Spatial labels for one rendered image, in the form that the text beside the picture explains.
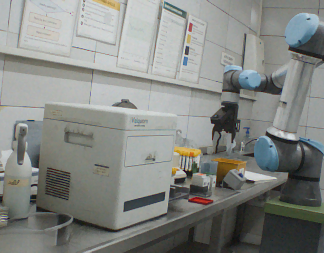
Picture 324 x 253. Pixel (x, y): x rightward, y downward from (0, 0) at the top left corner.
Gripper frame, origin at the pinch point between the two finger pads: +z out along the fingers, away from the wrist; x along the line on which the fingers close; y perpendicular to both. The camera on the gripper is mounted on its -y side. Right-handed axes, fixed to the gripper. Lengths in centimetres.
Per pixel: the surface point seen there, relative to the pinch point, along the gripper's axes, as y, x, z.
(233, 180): 4.3, -5.3, 11.2
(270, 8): 214, 77, -118
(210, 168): 1.3, 4.7, 7.6
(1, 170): -79, 35, 11
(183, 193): -37.3, -7.5, 12.4
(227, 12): 130, 75, -92
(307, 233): -15, -45, 21
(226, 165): 14.4, 3.9, 6.7
